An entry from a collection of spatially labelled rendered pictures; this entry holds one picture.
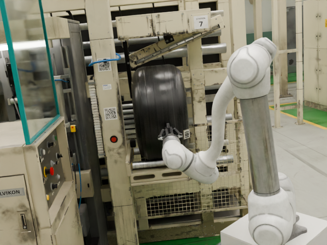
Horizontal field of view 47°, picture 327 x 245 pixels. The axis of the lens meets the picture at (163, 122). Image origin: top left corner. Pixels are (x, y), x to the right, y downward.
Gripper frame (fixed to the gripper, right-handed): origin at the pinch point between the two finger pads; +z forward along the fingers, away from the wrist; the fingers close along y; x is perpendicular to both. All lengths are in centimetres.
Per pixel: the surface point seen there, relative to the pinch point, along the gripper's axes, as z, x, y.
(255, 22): 754, 51, -267
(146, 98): 8.9, -14.7, 10.1
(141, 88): 13.8, -19.6, 12.2
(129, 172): 8.5, 29.0, 24.9
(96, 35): 31, -48, 35
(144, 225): 67, 110, 24
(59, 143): 3, 4, 60
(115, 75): 27.7, -24.9, 27.2
